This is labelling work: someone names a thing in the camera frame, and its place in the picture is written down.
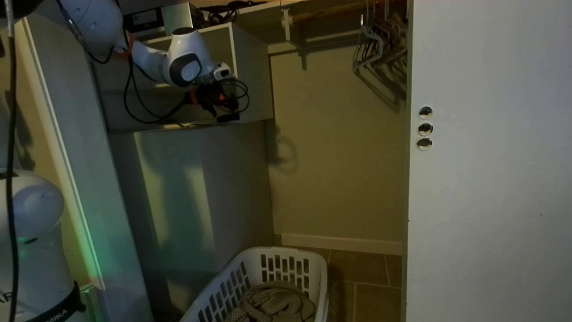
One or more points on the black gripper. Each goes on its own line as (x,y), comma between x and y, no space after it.
(214,94)

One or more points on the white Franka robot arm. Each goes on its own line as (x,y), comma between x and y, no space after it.
(36,238)

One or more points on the grey shelf unit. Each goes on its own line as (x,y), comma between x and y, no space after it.
(189,179)

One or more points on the black box device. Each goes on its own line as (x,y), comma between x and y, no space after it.
(141,19)

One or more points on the grey closet side panel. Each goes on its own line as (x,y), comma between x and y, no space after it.
(77,166)

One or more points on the white plastic laundry basket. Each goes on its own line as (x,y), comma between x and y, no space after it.
(261,273)

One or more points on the bunch of clothes hangers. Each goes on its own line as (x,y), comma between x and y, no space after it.
(384,59)

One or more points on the white baseboard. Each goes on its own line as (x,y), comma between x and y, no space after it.
(341,243)

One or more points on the grey clothes pile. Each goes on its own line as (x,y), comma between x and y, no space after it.
(273,304)

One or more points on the white door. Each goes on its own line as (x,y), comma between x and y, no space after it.
(493,179)

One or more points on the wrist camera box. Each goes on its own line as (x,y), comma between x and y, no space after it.
(220,71)

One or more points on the closet rod with bracket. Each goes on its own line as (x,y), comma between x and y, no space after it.
(288,23)

